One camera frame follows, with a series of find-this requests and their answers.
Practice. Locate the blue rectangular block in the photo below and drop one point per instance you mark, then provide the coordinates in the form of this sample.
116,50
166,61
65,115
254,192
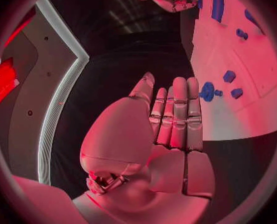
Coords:
218,8

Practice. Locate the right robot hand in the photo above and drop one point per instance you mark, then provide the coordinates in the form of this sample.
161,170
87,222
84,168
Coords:
175,1

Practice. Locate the small blue peg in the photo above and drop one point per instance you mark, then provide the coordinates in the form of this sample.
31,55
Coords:
218,93

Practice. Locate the blue plug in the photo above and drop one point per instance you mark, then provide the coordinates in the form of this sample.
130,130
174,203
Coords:
237,93

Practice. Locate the blue gear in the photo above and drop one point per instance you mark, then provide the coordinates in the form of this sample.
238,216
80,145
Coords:
207,94

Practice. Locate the long blue cylinder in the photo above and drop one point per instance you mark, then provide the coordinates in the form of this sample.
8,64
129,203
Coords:
254,21

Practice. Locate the glowing light bar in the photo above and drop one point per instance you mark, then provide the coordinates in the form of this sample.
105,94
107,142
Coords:
3,84

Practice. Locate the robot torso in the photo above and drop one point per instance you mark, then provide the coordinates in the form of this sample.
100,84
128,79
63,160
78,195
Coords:
47,82

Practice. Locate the blue hexagonal block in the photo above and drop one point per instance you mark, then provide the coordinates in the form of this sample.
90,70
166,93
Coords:
229,76

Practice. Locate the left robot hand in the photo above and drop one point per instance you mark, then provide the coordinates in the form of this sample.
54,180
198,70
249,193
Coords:
138,153

